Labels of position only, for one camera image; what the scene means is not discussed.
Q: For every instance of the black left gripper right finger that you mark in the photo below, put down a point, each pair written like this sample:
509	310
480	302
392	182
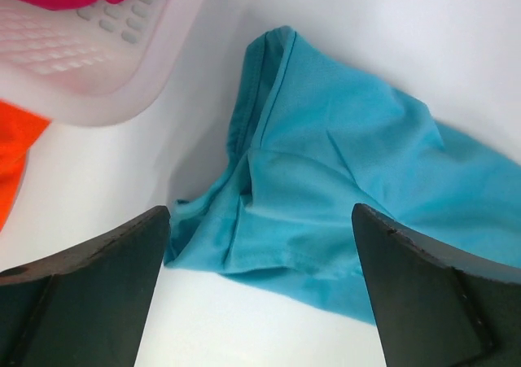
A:
434	304

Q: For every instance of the orange t shirt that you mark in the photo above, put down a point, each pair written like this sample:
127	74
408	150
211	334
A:
19	131

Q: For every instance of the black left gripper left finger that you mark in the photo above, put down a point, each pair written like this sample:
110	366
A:
86	305

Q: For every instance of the white plastic basket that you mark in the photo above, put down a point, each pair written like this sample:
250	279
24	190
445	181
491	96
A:
98	65

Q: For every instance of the teal t shirt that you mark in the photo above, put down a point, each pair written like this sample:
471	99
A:
309	139

